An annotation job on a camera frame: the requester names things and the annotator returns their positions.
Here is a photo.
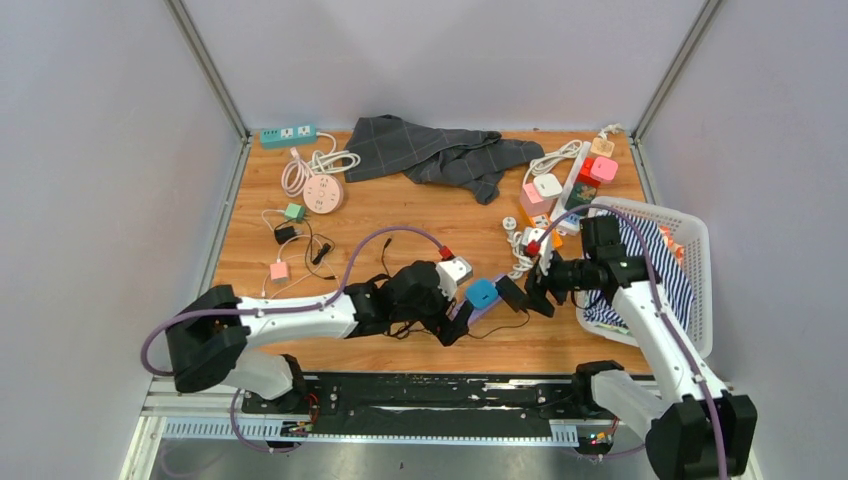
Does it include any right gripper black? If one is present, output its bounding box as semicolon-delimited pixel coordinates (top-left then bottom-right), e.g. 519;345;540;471
519;246;596;317

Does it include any black power adapter brick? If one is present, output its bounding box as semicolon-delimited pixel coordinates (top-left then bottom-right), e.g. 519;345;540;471
495;276;528;313

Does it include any blue square plug adapter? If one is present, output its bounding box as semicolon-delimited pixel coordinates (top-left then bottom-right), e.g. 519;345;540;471
465;278;499;309

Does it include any pink USB charger plug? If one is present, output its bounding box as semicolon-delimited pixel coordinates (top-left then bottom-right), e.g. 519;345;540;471
269;260;291;284

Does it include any round pink power socket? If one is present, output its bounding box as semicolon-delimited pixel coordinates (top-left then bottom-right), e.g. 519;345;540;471
302;174;344;215

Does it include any black plug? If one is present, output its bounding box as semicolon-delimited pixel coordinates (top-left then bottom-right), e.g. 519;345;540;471
273;226;300;245

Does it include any white power cord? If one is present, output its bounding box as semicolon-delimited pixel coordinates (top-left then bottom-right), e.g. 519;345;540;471
307;131;362;177

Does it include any teal power strip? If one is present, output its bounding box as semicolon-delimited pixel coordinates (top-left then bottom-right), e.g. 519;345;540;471
259;124;318;149

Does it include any purple USB power strip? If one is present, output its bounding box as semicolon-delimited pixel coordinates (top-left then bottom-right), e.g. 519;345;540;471
450;297;502;328

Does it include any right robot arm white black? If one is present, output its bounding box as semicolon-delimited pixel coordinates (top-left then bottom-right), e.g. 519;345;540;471
522;204;758;479

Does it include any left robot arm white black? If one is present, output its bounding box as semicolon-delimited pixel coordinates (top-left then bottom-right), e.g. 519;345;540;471
165;257;473;413

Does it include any pink cube socket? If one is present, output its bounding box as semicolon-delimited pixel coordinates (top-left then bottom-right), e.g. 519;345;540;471
519;183;551;217

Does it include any dark green plug adapter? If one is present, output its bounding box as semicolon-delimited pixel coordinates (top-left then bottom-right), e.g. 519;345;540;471
564;183;597;210

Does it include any white square plug adapter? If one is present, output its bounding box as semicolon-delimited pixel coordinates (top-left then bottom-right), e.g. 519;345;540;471
532;173;563;200

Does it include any red plug adapter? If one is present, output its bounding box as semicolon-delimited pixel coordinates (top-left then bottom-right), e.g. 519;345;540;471
575;158;601;188

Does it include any pink square plug adapter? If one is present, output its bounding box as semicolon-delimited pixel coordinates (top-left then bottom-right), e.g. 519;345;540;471
589;156;619;183

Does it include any orange power strip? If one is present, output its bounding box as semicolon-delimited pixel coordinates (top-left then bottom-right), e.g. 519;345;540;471
524;213;563;249

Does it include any long white power strip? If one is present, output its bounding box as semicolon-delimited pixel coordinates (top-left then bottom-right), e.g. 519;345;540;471
549;141;591;235

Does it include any blue white striped cloth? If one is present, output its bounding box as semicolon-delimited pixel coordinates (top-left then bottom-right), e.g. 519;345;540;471
580;215;695;330

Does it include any beige tag adapter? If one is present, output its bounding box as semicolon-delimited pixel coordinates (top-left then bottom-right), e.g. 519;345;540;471
588;136;615;158

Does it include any white plastic basket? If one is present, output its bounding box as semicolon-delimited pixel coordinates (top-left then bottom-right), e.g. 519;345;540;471
576;196;713;358

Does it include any dark grey checked cloth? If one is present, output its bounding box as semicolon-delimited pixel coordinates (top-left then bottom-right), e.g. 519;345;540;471
344;115;544;205

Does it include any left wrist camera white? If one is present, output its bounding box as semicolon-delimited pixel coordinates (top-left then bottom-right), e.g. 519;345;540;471
436;256;473;300

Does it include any black mounting base rail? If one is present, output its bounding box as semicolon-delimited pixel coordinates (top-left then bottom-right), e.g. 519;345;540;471
241;372;613;439

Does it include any thin black adapter cable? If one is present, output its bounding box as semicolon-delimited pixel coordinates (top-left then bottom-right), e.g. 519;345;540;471
380;238;531;340

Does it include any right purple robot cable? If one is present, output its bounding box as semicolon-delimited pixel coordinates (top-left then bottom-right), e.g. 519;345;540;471
526;203;730;480

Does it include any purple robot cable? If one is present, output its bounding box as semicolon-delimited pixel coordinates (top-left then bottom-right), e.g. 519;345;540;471
526;203;730;480
140;225;455;455

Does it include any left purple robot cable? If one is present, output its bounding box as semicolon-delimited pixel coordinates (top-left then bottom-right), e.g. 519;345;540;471
140;225;455;455

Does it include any white coiled cord back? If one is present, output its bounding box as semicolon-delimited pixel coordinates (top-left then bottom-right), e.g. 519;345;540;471
521;139;583;187

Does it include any thin black plug cable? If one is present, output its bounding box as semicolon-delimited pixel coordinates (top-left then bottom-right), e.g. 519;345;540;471
294;218;339;281

